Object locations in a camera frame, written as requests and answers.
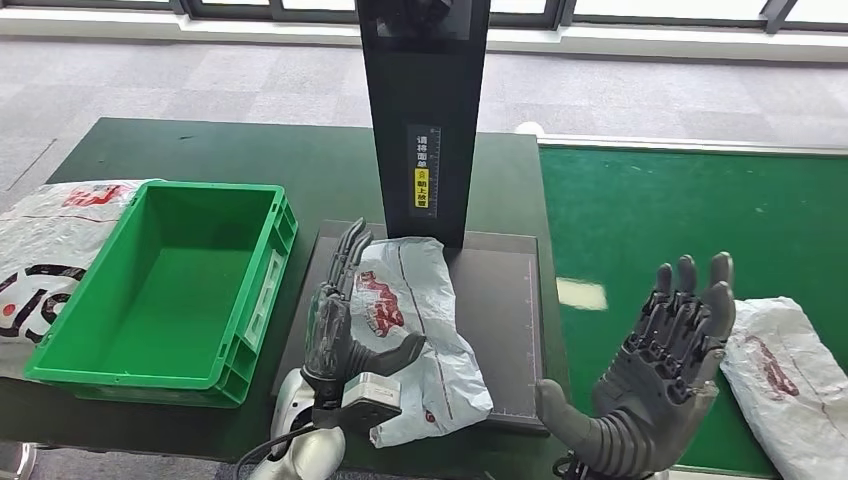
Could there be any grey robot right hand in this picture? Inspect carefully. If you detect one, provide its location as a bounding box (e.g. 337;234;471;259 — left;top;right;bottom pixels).
535;251;738;480

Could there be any green plastic crate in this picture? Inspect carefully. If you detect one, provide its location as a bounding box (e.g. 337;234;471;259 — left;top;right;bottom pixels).
24;180;299;410

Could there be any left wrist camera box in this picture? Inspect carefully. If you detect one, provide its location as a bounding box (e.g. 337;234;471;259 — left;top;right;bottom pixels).
311;372;404;437

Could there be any white window sill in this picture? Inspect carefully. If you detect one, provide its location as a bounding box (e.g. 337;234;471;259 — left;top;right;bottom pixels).
0;6;848;64

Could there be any silver conveyor side rail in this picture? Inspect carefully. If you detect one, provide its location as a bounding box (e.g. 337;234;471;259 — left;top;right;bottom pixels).
662;465;783;480
536;134;848;157

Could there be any large white printed bag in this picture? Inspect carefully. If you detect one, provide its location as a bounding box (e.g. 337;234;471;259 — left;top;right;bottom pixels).
0;178;164;382

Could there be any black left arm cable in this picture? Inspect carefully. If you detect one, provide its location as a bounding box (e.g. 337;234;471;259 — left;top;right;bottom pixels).
235;423;319;480

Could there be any dark green table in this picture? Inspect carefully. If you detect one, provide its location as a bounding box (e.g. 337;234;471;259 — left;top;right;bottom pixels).
0;117;578;480

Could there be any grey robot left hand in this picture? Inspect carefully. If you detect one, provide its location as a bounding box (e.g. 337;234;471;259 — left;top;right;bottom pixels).
301;217;429;409

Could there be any green conveyor belt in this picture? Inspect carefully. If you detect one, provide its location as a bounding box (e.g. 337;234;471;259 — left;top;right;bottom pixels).
537;145;848;478

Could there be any black inbound scanner machine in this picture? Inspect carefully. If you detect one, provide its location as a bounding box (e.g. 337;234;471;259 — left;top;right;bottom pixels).
271;0;551;439

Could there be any black yellow label sticker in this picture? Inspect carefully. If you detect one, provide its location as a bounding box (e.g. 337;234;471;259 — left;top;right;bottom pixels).
407;124;442;220

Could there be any grey poly mailer parcel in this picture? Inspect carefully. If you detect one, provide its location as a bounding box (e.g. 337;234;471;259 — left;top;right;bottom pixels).
720;296;848;478
349;236;495;450

